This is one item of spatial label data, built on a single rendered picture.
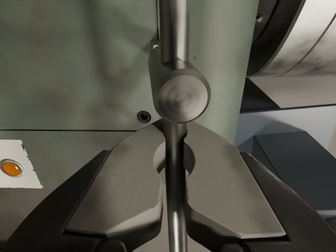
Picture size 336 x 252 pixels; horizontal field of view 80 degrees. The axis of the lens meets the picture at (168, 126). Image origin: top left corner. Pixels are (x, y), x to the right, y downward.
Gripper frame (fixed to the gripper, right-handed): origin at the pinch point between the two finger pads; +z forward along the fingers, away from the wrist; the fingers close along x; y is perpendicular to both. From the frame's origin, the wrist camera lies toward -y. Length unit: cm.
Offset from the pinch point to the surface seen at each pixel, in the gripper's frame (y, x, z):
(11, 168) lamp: 10.3, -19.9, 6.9
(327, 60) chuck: -0.8, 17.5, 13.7
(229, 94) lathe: 1.4, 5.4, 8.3
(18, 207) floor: 179, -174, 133
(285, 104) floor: 56, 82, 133
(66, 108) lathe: 2.5, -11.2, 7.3
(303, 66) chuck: 0.2, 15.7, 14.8
